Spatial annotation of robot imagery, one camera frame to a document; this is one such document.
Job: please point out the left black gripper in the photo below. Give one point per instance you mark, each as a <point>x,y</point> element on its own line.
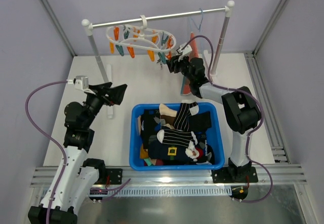
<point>103,94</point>

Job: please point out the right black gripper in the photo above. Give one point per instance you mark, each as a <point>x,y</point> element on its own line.
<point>178,64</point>

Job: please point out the white striped sock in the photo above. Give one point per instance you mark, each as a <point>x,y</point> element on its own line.
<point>160,63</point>

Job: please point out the white oval clip hanger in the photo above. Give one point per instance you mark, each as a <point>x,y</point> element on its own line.
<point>141,37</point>

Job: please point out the black white pinstripe sock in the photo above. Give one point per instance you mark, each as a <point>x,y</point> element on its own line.
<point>186,110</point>

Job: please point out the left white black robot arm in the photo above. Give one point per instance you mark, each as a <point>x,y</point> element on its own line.
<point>76,173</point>

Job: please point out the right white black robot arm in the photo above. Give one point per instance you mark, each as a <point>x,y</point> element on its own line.
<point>241,112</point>

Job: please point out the orange clothes peg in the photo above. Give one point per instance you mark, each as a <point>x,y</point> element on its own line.
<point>151,55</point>

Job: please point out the orange bear towel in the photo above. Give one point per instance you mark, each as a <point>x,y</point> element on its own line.
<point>185,88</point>

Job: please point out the beige brown sock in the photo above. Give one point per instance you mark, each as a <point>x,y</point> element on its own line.
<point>167,114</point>

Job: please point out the white clothes rack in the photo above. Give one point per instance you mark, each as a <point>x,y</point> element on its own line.
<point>227,10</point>

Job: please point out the blue plastic bin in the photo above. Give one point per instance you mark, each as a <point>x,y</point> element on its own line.
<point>214,142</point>

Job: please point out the navy santa belt sock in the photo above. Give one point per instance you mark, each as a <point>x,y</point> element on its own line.
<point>177,155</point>

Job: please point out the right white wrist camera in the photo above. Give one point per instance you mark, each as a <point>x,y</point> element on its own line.
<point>183,50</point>

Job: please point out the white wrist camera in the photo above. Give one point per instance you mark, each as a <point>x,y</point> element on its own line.
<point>183,50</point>
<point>81,83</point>

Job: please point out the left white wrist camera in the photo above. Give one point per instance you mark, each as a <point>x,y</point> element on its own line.
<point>81,83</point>

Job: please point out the blue wire hanger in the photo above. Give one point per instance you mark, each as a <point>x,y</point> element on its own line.
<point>198,45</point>

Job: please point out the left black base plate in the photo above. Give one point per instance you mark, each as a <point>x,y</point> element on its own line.
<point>112,176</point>

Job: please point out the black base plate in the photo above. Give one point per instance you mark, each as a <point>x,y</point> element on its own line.
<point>112,176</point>
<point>226,175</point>

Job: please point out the aluminium rail frame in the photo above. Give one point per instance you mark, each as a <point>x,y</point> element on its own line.
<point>112,137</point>

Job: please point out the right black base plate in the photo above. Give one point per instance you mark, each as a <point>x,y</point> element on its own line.
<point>226,175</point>

